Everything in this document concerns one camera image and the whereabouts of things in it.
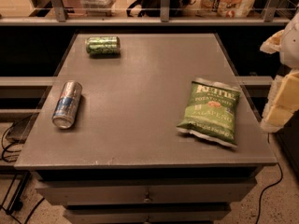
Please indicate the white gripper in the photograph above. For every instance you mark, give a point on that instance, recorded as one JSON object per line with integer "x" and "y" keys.
{"x": 291, "y": 48}

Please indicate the green soda can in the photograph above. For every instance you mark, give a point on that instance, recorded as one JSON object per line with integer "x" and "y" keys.
{"x": 103, "y": 45}

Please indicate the silver blue energy drink can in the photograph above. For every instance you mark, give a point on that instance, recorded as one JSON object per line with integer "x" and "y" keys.
{"x": 67, "y": 106}

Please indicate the green jalapeno chip bag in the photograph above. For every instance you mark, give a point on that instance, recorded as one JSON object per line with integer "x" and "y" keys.
{"x": 210, "y": 112}

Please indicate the black bag on shelf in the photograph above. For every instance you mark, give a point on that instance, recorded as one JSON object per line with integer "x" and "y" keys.
{"x": 153, "y": 8}

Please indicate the grey drawer cabinet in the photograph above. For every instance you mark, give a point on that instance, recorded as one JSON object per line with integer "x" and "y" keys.
{"x": 125, "y": 144}

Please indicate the metal drawer knob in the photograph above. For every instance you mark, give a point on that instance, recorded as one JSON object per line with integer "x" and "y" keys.
{"x": 147, "y": 199}

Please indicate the grey metal shelf rail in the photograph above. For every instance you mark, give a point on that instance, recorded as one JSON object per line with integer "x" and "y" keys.
{"x": 71, "y": 12}

